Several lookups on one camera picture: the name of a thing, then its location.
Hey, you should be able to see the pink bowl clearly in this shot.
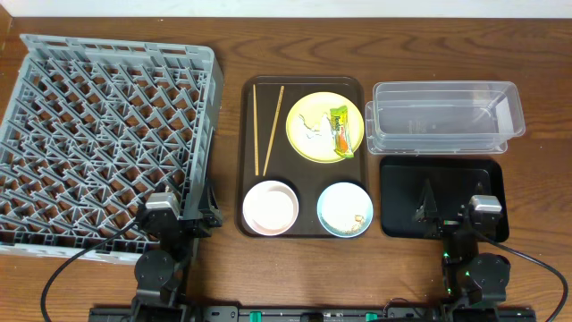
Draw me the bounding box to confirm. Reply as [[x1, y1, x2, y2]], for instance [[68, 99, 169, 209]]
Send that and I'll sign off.
[[242, 181, 299, 236]]

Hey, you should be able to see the light blue bowl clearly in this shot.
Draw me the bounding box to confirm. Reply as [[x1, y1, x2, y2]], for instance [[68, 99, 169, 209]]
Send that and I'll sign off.
[[316, 182, 374, 238]]

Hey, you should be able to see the white napkin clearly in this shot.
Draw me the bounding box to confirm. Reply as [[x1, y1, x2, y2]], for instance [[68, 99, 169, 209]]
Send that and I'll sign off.
[[299, 114, 333, 140]]

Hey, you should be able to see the green orange snack wrapper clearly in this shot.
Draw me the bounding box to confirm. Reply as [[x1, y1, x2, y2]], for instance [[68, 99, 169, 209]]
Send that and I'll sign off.
[[330, 106, 354, 158]]

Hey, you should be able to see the wooden chopstick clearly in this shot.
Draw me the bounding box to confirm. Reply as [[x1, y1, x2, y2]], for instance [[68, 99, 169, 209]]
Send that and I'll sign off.
[[263, 85, 285, 176], [252, 83, 259, 176]]

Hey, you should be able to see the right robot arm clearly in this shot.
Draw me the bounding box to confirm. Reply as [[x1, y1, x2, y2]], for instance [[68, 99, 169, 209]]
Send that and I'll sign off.
[[413, 180, 510, 321]]

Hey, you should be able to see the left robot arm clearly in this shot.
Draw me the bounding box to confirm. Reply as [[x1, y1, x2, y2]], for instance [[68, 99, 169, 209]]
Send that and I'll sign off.
[[126, 182, 223, 322]]

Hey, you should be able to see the black waste tray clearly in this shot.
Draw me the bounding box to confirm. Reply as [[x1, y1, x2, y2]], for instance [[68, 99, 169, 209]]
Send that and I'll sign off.
[[380, 157, 509, 242]]

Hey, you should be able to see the grey dishwasher rack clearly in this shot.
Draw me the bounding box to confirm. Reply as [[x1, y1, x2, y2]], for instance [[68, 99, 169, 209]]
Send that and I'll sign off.
[[1, 34, 223, 265]]

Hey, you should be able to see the clear plastic bin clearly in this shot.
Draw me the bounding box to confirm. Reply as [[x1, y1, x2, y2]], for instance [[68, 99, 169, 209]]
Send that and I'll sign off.
[[365, 80, 526, 156]]

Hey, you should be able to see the dark brown serving tray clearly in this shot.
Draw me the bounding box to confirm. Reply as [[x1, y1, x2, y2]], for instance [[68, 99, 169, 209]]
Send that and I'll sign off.
[[235, 76, 367, 238]]

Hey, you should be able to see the yellow plate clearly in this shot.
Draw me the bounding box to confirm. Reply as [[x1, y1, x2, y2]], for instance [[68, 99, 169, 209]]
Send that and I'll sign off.
[[286, 91, 365, 164]]

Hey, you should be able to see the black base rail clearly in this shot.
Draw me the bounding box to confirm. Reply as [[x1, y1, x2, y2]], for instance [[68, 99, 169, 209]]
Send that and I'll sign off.
[[88, 304, 537, 322]]

